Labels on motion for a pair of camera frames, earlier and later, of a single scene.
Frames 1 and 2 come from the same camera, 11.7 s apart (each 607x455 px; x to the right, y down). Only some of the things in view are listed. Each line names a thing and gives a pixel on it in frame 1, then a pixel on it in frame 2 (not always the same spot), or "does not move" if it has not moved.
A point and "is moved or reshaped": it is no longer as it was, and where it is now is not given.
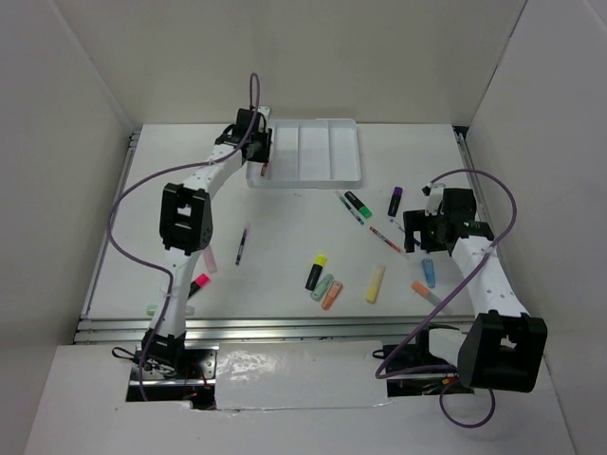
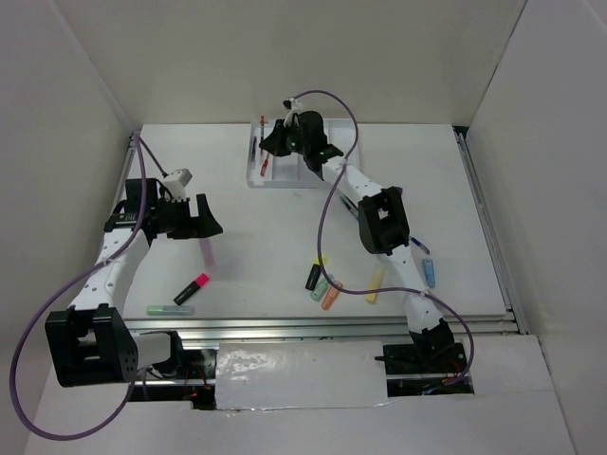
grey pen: [360, 222] does not move
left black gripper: [263, 154] -> [197, 227]
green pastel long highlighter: [152, 310] does not move
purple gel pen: [241, 246] is moved or reshaped
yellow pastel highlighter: [375, 284] does not move
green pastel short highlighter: [321, 287] does not move
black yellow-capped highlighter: [320, 262] does not move
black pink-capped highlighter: [201, 281] does not move
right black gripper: [415, 221] -> [274, 142]
